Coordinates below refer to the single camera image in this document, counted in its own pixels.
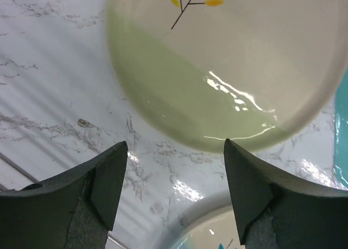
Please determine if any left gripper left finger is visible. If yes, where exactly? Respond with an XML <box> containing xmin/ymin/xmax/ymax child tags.
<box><xmin>1</xmin><ymin>141</ymin><xmax>128</xmax><ymax>248</ymax></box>

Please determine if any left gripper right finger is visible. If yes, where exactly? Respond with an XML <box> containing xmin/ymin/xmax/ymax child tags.
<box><xmin>223</xmin><ymin>140</ymin><xmax>347</xmax><ymax>248</ymax></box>

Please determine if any blue and cream plate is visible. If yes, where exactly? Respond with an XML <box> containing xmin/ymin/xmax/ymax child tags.
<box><xmin>171</xmin><ymin>206</ymin><xmax>245</xmax><ymax>249</ymax></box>

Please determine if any green and cream plate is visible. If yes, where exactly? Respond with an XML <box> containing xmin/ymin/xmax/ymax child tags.
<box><xmin>105</xmin><ymin>0</ymin><xmax>347</xmax><ymax>153</ymax></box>

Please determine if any teal cutting mat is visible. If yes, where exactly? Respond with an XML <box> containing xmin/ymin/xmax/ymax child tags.
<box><xmin>334</xmin><ymin>71</ymin><xmax>348</xmax><ymax>188</ymax></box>

